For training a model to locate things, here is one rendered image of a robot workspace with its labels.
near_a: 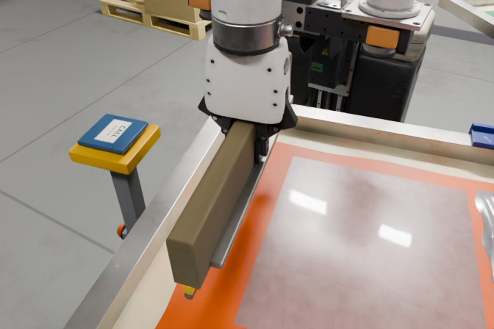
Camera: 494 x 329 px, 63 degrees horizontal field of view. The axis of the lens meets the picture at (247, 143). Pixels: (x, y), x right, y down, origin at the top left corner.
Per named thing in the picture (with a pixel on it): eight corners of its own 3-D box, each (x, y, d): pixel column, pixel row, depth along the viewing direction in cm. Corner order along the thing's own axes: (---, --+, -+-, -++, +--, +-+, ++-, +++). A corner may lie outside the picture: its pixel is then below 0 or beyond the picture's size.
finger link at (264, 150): (285, 114, 52) (282, 154, 56) (261, 111, 53) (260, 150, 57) (278, 129, 50) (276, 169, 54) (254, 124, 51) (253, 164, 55)
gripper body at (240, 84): (298, 21, 46) (292, 103, 53) (215, 12, 49) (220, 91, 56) (283, 49, 41) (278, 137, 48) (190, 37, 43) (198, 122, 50)
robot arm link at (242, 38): (300, 5, 45) (298, 29, 47) (225, -3, 47) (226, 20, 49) (284, 31, 40) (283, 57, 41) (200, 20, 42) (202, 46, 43)
